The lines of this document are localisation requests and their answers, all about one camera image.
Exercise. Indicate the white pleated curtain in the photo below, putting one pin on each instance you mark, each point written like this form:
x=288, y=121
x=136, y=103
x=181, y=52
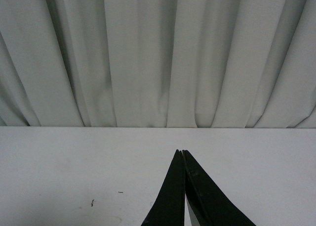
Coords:
x=158, y=63

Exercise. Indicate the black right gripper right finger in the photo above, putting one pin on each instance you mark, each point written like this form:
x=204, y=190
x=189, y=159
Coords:
x=207, y=204

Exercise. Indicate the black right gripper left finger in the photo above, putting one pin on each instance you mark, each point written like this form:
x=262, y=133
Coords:
x=169, y=206

